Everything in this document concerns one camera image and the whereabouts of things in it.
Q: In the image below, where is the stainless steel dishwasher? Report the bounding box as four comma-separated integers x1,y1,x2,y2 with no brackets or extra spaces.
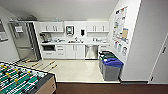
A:
84,44,99,61

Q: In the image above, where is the white two-door sink cabinet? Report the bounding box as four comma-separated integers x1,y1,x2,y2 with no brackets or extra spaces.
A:
64,44,86,60

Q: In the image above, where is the grey bin black lid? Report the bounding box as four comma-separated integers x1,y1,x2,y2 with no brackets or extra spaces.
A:
98,50,115,58

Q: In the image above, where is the grey bin green lid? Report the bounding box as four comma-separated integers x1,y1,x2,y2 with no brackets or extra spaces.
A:
99,53,118,73

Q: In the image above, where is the black built-in microwave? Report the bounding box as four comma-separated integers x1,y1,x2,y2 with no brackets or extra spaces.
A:
41,44,56,52

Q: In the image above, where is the grey bin blue lid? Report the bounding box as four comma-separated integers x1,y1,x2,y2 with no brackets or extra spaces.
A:
101,57,125,82

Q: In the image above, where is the stainless steel refrigerator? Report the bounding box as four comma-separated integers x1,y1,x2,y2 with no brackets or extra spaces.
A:
8,21,42,63

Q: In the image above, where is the white paper sheet on fridge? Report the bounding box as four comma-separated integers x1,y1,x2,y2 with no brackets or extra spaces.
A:
14,25,25,34

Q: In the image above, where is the green foosball table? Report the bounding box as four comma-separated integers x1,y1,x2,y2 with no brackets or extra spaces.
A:
0,60,58,94

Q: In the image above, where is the white door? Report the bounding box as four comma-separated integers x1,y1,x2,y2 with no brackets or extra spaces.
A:
148,19,168,85

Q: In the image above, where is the light wooden slat frame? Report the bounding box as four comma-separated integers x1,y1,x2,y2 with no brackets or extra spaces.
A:
19,57,58,72

